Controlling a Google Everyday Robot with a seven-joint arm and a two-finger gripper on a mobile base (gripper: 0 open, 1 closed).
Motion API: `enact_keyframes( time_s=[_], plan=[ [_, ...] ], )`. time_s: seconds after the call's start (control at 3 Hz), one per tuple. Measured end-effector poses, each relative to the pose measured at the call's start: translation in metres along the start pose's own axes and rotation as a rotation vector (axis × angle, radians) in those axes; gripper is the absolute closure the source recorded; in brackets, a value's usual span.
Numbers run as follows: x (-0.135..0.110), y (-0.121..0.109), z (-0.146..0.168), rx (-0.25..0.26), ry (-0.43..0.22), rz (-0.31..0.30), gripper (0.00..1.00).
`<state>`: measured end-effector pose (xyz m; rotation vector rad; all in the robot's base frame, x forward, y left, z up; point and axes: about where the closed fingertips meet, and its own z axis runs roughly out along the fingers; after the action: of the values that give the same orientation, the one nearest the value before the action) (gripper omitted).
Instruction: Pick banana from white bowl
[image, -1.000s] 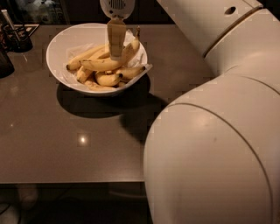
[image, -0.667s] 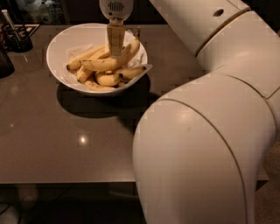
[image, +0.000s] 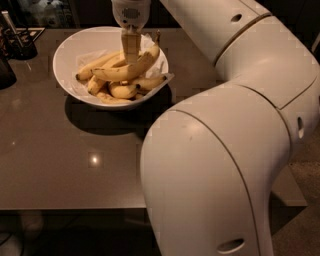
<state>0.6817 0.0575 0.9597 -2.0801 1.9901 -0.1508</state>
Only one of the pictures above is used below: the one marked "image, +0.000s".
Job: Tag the white pen in holder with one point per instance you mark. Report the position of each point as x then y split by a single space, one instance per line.
12 27

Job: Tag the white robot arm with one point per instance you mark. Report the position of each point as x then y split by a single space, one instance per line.
208 163

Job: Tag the bottom small yellow banana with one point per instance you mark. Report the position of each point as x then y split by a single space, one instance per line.
108 99

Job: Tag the small yellow banana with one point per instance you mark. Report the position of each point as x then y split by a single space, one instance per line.
120 91
108 99
148 84

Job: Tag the large front yellow banana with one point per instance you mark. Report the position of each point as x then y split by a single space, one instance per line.
131 71

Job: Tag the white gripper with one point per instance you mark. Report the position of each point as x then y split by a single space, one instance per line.
131 16

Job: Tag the small right yellow banana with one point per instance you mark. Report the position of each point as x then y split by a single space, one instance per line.
148 84

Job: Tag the middle yellow banana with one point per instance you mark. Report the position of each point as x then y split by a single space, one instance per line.
95 84

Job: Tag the dark round object left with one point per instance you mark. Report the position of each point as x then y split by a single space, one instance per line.
7 75

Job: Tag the back yellow banana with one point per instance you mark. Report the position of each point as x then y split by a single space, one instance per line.
85 72

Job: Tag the small lower yellow banana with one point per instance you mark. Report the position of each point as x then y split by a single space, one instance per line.
120 91

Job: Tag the white ceramic bowl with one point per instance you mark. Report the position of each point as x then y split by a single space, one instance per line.
88 45

